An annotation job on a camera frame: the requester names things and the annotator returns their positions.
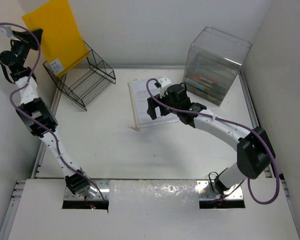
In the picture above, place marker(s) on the clear plastic drawer cabinet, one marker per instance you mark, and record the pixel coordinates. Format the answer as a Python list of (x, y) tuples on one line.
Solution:
[(218, 54)]

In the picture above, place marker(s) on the orange black highlighter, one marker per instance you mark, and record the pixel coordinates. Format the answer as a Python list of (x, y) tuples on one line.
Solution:
[(197, 78)]

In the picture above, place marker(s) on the black wire mesh rack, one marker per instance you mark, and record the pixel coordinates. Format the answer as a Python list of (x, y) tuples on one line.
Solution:
[(85, 79)]

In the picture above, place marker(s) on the yellow clip file folder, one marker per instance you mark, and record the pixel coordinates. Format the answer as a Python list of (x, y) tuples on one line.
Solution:
[(61, 42)]

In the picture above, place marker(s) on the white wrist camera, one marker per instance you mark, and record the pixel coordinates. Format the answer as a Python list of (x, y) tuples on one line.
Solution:
[(164, 83), (6, 31)]

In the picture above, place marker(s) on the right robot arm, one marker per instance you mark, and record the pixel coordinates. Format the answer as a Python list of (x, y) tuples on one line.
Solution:
[(254, 151)]

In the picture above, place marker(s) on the white front cover panel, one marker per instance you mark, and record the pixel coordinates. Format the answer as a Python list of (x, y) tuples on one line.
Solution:
[(146, 210)]

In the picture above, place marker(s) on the blue translucent highlighter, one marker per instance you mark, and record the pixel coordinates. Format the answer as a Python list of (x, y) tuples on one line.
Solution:
[(200, 87)]

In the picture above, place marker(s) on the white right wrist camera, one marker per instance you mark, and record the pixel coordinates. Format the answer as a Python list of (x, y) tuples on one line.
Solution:
[(164, 83)]

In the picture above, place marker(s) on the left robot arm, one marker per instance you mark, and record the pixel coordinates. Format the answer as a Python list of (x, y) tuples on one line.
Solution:
[(33, 111)]

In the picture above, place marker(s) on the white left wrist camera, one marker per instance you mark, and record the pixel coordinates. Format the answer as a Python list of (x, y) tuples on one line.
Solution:
[(6, 31)]

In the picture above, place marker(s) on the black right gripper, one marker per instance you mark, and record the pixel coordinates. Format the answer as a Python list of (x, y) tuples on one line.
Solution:
[(151, 110)]

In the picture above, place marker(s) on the yellow translucent highlighter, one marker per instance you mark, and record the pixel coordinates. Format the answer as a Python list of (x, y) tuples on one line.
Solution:
[(207, 85)]

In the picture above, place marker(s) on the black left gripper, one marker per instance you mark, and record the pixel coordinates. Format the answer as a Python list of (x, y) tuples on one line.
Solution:
[(32, 39)]

